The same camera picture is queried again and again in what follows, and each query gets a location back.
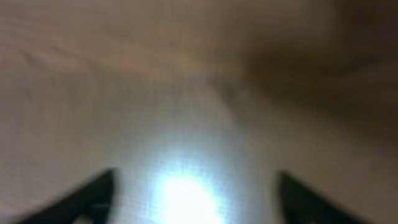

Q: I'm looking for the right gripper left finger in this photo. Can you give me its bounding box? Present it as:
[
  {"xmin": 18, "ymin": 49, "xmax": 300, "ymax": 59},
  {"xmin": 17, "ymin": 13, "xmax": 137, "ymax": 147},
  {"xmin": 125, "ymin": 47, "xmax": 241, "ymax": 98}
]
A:
[{"xmin": 17, "ymin": 168, "xmax": 116, "ymax": 224}]

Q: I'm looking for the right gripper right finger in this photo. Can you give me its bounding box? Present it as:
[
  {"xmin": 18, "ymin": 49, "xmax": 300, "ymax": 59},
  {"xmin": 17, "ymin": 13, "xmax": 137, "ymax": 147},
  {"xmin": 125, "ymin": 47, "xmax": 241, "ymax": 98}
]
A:
[{"xmin": 277, "ymin": 171, "xmax": 366, "ymax": 224}]

